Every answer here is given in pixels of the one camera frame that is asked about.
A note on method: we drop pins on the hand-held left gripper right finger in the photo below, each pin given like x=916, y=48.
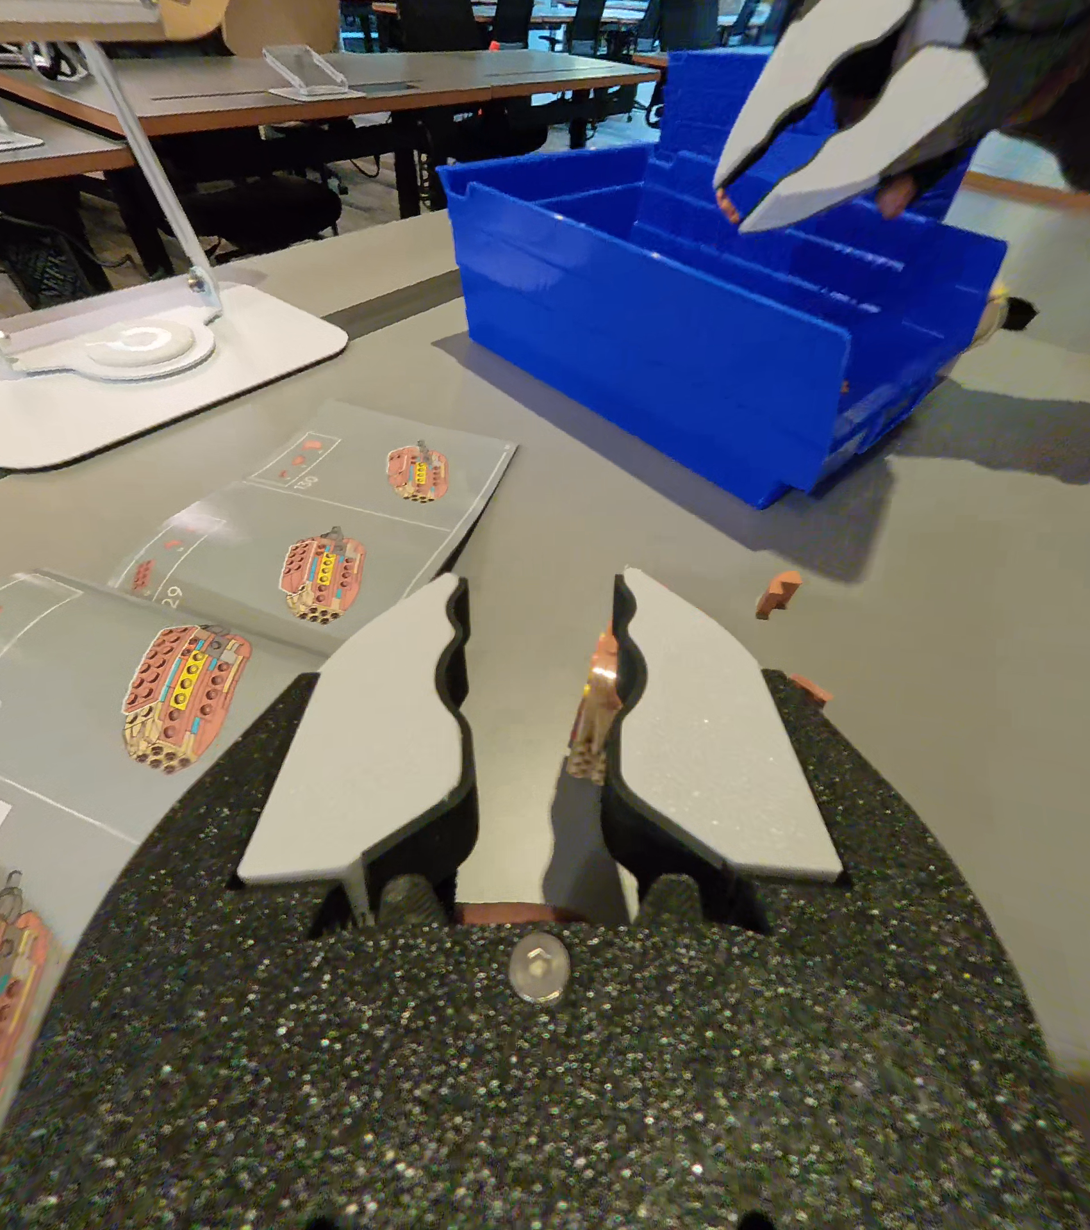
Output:
x=707, y=750

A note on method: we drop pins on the small reddish-brown toy brick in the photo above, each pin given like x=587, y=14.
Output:
x=810, y=688

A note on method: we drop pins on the reddish-brown toy brick model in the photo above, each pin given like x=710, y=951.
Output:
x=592, y=711

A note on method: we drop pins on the stepped reddish-brown toy brick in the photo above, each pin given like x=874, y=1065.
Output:
x=779, y=591

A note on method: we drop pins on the blue plastic storage bin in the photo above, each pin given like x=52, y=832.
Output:
x=650, y=336

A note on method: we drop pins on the clear acrylic stand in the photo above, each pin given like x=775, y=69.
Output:
x=309, y=75

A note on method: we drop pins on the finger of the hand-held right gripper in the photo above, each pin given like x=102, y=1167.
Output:
x=881, y=125
x=813, y=67

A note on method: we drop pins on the person's right hand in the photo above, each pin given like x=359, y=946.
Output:
x=895, y=200

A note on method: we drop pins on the toy brick instruction booklet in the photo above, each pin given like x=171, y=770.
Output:
x=73, y=624

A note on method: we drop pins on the grey desk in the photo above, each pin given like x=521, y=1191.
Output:
x=986, y=673

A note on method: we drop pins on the brown-top office table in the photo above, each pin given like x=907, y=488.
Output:
x=218, y=101
x=15, y=163

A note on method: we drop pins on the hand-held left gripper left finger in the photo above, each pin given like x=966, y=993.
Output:
x=371, y=731

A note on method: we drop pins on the black office chair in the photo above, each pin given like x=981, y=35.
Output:
x=256, y=207

